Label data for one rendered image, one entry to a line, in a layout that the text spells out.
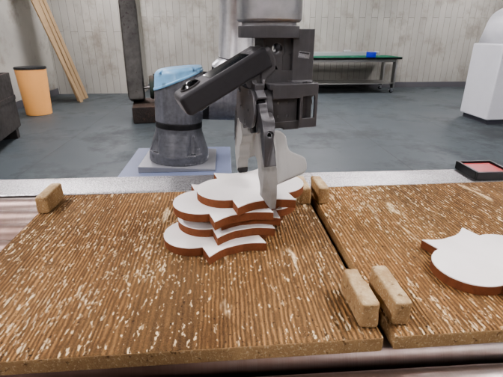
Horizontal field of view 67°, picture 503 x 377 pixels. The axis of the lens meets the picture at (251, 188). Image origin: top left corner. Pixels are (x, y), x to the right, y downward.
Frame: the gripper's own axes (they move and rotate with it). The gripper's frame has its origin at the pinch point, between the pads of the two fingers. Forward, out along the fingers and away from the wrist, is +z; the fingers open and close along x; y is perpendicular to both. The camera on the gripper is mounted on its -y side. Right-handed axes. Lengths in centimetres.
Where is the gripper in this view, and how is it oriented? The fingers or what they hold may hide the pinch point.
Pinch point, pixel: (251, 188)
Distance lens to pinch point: 50.8
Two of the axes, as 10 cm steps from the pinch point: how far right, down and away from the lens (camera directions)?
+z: 0.0, 9.3, 3.8
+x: -3.2, -3.6, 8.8
